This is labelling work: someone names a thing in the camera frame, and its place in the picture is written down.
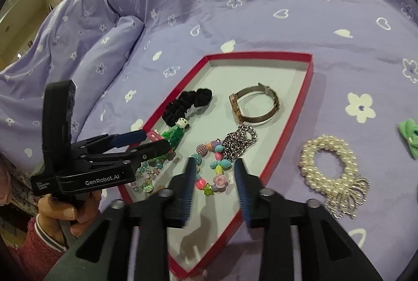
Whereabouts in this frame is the green braided bracelet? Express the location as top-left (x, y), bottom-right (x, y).
top-left (153, 118), bottom-right (191, 155)

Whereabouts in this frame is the green bow hair tie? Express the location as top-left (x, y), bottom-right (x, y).
top-left (398, 118), bottom-right (418, 158)

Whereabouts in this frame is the silver chain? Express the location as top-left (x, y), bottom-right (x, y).
top-left (219, 125), bottom-right (259, 166)

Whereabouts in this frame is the floral patterned clothing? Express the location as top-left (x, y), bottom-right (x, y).
top-left (0, 150), bottom-right (42, 220)

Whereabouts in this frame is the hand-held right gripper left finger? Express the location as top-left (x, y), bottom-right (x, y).
top-left (44, 157), bottom-right (200, 281)

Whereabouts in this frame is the colourful candy bead bracelet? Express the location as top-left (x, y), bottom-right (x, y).
top-left (195, 139), bottom-right (233, 197)

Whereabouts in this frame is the pearl bracelet with silver bow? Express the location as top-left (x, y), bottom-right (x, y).
top-left (299, 135), bottom-right (371, 220)

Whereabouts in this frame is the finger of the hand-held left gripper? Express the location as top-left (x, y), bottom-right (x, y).
top-left (82, 139), bottom-right (172, 171)
top-left (70, 129), bottom-right (148, 155)

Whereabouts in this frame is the purple flower print blanket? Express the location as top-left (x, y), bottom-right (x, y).
top-left (0, 0), bottom-right (418, 281)

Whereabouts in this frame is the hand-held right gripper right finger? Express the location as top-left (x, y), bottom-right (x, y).
top-left (233, 158), bottom-right (384, 281)

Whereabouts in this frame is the metal bangle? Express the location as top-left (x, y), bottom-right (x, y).
top-left (229, 82), bottom-right (281, 123)

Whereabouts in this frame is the black scrunchie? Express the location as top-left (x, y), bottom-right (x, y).
top-left (162, 88), bottom-right (214, 127)

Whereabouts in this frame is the clear glass bead bracelet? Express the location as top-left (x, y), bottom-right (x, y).
top-left (131, 155), bottom-right (166, 193)

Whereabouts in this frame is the person's left hand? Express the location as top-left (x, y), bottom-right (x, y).
top-left (37, 190), bottom-right (103, 238)

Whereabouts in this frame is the red shallow box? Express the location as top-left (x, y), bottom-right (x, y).
top-left (117, 52), bottom-right (314, 278)

